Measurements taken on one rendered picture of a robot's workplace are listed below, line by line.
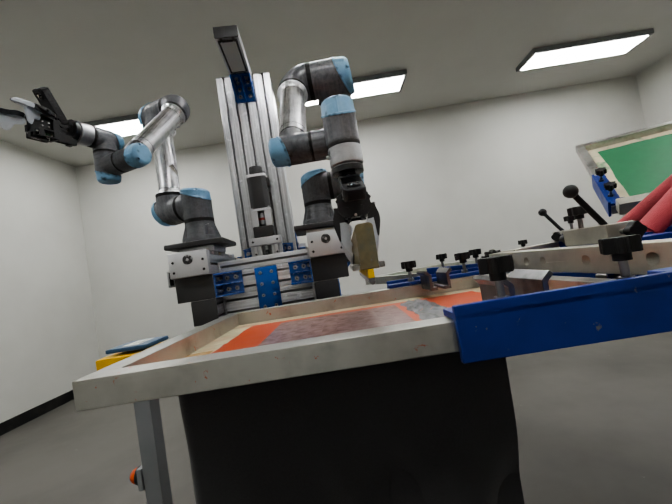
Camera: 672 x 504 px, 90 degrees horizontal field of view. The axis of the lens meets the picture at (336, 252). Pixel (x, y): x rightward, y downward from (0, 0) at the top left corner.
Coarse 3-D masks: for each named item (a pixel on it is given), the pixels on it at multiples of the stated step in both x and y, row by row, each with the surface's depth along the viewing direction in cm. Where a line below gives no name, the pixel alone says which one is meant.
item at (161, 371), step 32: (416, 288) 96; (448, 288) 96; (224, 320) 86; (256, 320) 96; (448, 320) 42; (160, 352) 55; (192, 352) 66; (224, 352) 45; (256, 352) 42; (288, 352) 41; (320, 352) 41; (352, 352) 41; (384, 352) 41; (416, 352) 41; (448, 352) 41; (96, 384) 42; (128, 384) 42; (160, 384) 42; (192, 384) 41; (224, 384) 41
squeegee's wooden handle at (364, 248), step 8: (360, 224) 53; (368, 224) 53; (360, 232) 53; (368, 232) 53; (352, 240) 73; (360, 240) 53; (368, 240) 53; (352, 248) 82; (360, 248) 53; (368, 248) 53; (376, 248) 53; (360, 256) 53; (368, 256) 53; (376, 256) 53; (360, 264) 54; (368, 264) 53; (376, 264) 53
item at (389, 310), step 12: (432, 300) 85; (444, 300) 81; (456, 300) 79; (468, 300) 76; (480, 300) 73; (336, 312) 91; (348, 312) 87; (360, 312) 84; (372, 312) 81; (384, 312) 78; (396, 312) 75; (408, 312) 73; (264, 324) 90; (276, 324) 86; (288, 324) 83; (300, 324) 80; (312, 324) 77; (324, 324) 74; (336, 324) 72; (240, 336) 77; (252, 336) 74; (264, 336) 72
